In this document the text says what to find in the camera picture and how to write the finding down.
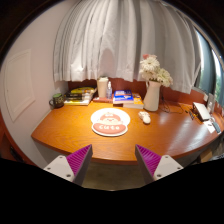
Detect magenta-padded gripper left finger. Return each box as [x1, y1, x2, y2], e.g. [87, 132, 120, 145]
[43, 143, 94, 187]

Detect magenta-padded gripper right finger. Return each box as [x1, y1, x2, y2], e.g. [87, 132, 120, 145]
[134, 143, 185, 186]

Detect white computer mouse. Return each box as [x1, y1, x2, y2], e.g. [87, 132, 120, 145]
[138, 110, 152, 125]

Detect round cartoon mouse pad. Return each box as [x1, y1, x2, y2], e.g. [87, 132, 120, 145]
[90, 107, 131, 138]

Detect white flat device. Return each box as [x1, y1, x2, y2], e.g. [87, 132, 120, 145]
[192, 101, 212, 122]

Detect green mug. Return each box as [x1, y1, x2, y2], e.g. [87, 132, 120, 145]
[48, 92, 65, 109]

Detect white and yellow book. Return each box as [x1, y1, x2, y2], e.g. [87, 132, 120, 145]
[63, 98, 93, 106]

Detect orange book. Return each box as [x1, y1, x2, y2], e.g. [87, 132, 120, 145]
[123, 93, 145, 110]

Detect black and white book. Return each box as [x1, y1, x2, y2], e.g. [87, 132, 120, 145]
[64, 95, 94, 102]

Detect white ceramic jug vase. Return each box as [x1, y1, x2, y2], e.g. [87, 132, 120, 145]
[142, 79, 162, 113]

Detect dark red book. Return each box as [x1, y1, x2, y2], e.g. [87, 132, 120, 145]
[92, 95, 114, 104]

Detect blue book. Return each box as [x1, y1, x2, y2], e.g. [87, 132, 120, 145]
[112, 89, 135, 105]

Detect cream lidded tumbler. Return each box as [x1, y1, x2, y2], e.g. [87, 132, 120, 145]
[96, 76, 110, 99]

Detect clear spray bottle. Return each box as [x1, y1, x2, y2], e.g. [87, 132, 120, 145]
[106, 80, 113, 100]

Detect white flower bouquet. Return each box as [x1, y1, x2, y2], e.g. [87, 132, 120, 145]
[138, 53, 174, 88]

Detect window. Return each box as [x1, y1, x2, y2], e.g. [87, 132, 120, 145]
[194, 29, 224, 104]

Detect white curtain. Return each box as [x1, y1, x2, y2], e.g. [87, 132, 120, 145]
[53, 0, 203, 95]

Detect black cable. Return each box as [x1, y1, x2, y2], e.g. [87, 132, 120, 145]
[159, 87, 188, 114]

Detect white wall panel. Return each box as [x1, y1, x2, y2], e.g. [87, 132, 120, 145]
[3, 49, 36, 123]

